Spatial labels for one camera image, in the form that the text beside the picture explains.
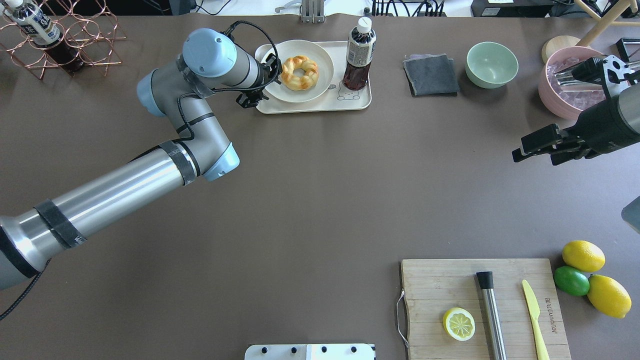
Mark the green ceramic bowl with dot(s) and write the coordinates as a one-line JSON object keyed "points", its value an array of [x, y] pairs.
{"points": [[490, 65]]}

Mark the round wooden lid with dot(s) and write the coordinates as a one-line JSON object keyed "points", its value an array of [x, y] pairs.
{"points": [[557, 43]]}

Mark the twisted glazed donut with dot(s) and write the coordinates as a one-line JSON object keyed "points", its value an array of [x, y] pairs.
{"points": [[299, 73]]}

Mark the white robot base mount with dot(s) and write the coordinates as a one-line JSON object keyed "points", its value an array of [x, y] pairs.
{"points": [[312, 351]]}

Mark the pink bowl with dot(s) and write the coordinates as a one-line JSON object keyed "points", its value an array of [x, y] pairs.
{"points": [[567, 104]]}

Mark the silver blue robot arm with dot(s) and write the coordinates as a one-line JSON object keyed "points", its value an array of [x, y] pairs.
{"points": [[210, 62]]}

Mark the yellow lemon upper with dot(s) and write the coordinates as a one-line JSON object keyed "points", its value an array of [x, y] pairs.
{"points": [[583, 255]]}

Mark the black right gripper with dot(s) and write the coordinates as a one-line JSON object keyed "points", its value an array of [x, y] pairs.
{"points": [[600, 123]]}

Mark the green lime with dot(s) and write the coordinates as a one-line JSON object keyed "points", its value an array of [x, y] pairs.
{"points": [[571, 281]]}

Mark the yellow lemon lower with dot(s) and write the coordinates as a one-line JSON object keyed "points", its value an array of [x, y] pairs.
{"points": [[609, 297]]}

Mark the gray folded cloth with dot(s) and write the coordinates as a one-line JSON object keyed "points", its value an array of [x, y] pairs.
{"points": [[431, 75]]}

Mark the wooden cutting board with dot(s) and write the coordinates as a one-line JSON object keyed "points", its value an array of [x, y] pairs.
{"points": [[432, 286]]}

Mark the cream rectangular tray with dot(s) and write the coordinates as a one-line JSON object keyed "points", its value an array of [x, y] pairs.
{"points": [[336, 98]]}

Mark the yellow plastic knife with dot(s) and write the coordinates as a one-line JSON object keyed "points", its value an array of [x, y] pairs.
{"points": [[534, 313]]}

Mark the copper wire bottle rack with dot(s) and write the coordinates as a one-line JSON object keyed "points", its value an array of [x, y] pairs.
{"points": [[89, 26]]}

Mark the yellow lemon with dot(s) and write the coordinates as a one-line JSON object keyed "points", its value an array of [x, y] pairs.
{"points": [[583, 255], [609, 297]]}

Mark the bottle in wire rack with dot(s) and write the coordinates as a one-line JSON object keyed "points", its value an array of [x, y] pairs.
{"points": [[45, 34]]}

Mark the lemon half slice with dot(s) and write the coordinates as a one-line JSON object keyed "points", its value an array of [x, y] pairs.
{"points": [[459, 324]]}

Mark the steel muddler stick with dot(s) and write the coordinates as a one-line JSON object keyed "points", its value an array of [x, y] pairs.
{"points": [[495, 334]]}

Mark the dark tea bottle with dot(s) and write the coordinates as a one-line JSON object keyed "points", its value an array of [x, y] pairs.
{"points": [[360, 48]]}

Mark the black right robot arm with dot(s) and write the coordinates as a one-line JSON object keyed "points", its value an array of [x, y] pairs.
{"points": [[606, 127]]}

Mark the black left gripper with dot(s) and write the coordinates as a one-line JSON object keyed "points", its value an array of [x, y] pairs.
{"points": [[270, 66]]}

